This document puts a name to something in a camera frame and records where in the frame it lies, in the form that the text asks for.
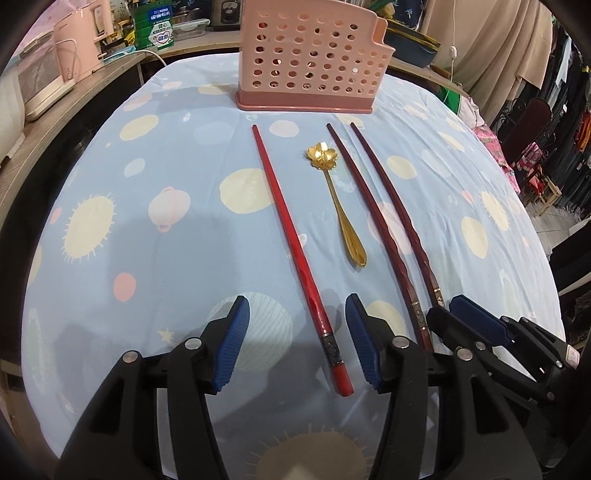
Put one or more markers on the glass food container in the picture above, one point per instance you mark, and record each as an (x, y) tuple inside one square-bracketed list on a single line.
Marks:
[(190, 27)]

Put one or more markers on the green printed box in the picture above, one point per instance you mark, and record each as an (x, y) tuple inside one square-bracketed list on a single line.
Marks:
[(154, 27)]

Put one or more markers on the blue printed tablecloth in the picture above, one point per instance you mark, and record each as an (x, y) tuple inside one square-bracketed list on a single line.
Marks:
[(161, 258)]

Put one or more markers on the blue baking dish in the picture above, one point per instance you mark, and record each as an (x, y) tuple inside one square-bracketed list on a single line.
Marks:
[(411, 46)]

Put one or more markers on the dark red twisted chopstick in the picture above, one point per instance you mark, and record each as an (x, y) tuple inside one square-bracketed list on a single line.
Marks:
[(436, 290), (421, 328)]

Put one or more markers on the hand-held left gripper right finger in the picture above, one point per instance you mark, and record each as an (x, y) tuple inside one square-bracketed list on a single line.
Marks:
[(364, 341)]

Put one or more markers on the silver rice cooker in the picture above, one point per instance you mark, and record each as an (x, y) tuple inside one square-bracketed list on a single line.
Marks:
[(226, 11)]

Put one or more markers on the hanging clothes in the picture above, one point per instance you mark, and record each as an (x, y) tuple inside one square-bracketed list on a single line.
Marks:
[(568, 83)]

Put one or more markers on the beige curtain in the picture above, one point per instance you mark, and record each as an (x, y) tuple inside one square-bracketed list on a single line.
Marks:
[(489, 37)]

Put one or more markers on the dark metal chair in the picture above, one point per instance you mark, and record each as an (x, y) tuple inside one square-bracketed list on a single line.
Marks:
[(526, 124)]

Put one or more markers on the pink perforated utensil basket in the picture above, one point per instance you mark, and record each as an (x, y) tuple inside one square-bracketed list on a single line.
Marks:
[(314, 60)]

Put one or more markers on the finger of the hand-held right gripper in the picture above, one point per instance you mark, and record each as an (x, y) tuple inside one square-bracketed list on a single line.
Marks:
[(445, 325), (480, 321)]

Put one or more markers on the pink patterned cloth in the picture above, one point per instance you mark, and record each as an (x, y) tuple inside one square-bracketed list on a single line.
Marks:
[(496, 152)]

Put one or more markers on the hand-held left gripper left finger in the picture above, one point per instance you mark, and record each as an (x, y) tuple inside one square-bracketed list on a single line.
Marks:
[(231, 341)]

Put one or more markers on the gold flower spoon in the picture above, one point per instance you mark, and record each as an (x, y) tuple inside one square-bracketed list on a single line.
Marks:
[(353, 240)]

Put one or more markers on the pink kitchen appliance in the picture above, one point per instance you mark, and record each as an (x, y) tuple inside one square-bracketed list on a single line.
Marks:
[(85, 37)]

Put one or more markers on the white kitchen appliance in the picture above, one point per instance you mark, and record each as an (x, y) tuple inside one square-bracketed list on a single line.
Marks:
[(46, 78)]

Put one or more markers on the small wooden stool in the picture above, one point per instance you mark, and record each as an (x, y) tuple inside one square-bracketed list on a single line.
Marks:
[(542, 189)]

